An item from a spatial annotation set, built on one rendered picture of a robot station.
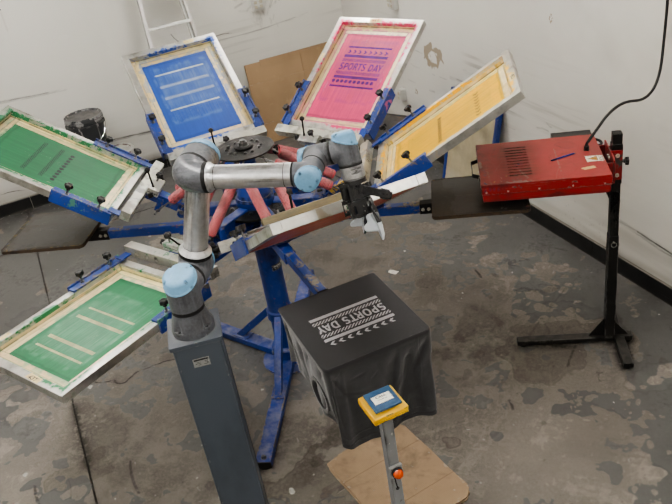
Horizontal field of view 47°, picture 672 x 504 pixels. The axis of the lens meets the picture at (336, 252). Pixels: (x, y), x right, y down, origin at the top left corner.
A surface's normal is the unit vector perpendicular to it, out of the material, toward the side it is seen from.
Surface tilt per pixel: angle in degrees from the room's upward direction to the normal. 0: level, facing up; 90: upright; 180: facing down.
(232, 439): 90
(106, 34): 90
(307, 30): 90
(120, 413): 0
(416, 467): 0
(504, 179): 0
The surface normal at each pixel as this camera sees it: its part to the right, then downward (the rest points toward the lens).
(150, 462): -0.15, -0.85
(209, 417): 0.22, 0.47
